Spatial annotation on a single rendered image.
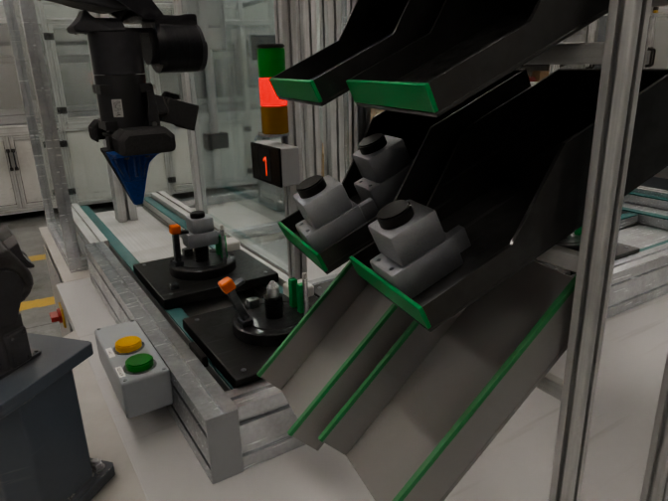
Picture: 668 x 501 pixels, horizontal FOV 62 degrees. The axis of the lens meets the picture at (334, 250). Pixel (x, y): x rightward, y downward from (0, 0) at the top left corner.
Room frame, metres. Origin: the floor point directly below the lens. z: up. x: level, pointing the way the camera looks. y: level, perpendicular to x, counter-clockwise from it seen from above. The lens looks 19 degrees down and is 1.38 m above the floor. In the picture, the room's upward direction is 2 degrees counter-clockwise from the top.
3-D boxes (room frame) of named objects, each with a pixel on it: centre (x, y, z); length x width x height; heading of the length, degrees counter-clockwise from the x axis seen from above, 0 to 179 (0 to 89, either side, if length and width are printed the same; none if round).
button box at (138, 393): (0.80, 0.33, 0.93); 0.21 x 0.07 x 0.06; 32
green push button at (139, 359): (0.74, 0.29, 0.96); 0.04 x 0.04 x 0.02
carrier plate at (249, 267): (1.13, 0.28, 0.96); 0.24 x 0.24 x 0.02; 32
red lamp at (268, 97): (1.06, 0.10, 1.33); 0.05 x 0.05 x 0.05
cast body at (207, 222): (1.13, 0.27, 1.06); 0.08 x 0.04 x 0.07; 122
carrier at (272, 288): (0.84, 0.10, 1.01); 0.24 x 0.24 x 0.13; 32
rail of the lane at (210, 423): (0.99, 0.38, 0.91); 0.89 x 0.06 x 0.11; 32
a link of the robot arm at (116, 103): (0.69, 0.25, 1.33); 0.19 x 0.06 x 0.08; 32
